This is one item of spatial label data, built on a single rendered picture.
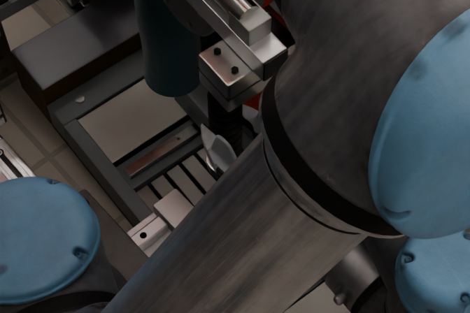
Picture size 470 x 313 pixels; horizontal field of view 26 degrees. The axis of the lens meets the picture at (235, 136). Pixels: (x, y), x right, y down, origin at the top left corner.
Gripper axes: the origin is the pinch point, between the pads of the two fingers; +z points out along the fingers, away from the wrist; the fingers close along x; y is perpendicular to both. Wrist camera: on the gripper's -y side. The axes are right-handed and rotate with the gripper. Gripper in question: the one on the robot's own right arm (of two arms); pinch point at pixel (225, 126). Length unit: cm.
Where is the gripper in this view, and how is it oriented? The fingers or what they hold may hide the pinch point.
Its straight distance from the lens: 108.9
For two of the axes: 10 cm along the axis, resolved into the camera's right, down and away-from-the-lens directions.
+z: -6.1, -6.8, 4.0
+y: 0.0, -5.1, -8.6
